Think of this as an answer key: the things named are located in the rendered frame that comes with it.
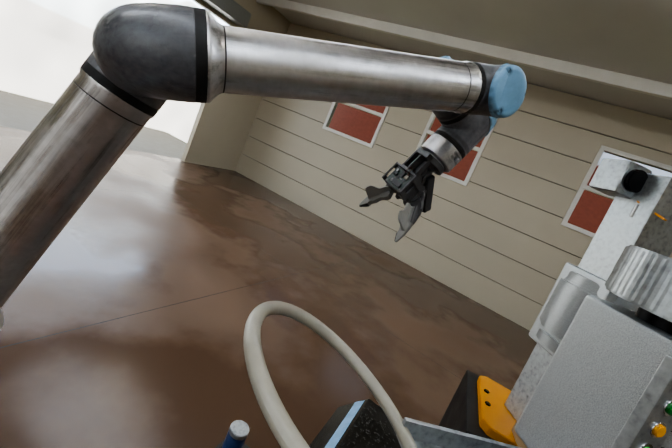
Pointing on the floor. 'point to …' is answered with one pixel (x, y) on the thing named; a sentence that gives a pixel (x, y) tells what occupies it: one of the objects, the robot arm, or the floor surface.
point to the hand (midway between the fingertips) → (377, 224)
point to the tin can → (236, 435)
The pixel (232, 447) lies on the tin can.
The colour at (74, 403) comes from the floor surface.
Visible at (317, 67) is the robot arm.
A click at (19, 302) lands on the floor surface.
